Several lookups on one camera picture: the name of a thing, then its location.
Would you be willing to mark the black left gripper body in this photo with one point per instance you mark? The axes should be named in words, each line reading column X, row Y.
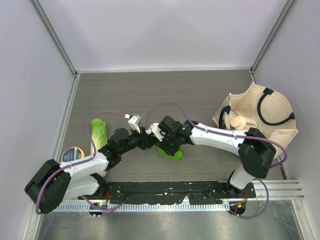
column 134, row 141

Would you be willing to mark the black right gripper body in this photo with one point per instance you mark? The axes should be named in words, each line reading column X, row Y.
column 169, row 144

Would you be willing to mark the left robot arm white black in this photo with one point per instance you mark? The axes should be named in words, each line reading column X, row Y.
column 55, row 182

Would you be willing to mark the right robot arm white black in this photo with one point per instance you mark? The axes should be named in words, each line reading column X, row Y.
column 253, row 149

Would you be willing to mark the napa cabbage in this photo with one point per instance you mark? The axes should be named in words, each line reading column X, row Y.
column 99, row 133

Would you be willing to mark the round blue yellow tin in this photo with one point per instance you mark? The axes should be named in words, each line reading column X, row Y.
column 72, row 153

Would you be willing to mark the beige cap bottle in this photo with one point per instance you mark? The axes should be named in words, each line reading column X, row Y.
column 238, row 122

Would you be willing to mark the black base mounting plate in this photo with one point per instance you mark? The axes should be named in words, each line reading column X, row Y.
column 169, row 192

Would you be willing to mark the beige canvas tote bag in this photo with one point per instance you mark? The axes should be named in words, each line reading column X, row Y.
column 270, row 110

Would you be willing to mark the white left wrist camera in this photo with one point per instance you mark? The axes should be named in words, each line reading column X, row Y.
column 134, row 122

